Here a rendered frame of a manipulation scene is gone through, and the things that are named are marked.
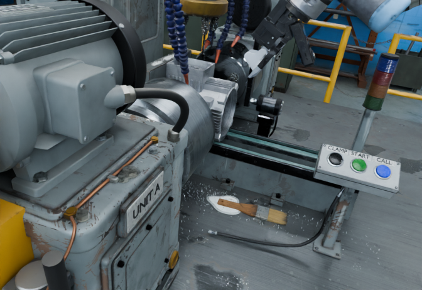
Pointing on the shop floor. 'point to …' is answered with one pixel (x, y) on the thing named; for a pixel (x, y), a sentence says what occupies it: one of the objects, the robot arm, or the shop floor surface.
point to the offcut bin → (408, 69)
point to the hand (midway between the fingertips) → (254, 75)
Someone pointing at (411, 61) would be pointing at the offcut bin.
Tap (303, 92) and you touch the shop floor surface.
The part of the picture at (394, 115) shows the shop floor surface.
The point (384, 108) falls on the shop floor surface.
